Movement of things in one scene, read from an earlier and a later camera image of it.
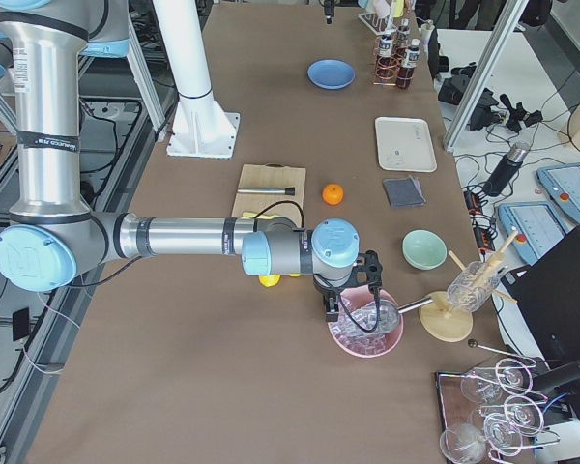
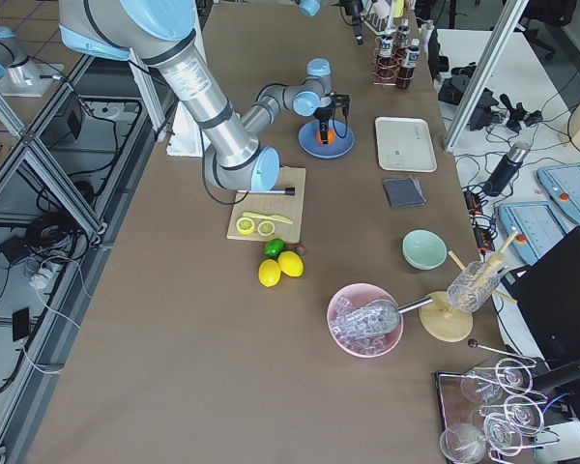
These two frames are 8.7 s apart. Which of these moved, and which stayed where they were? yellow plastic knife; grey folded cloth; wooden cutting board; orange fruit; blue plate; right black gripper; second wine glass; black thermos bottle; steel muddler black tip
Moved: right black gripper; orange fruit; blue plate
Stayed: second wine glass; wooden cutting board; black thermos bottle; yellow plastic knife; steel muddler black tip; grey folded cloth
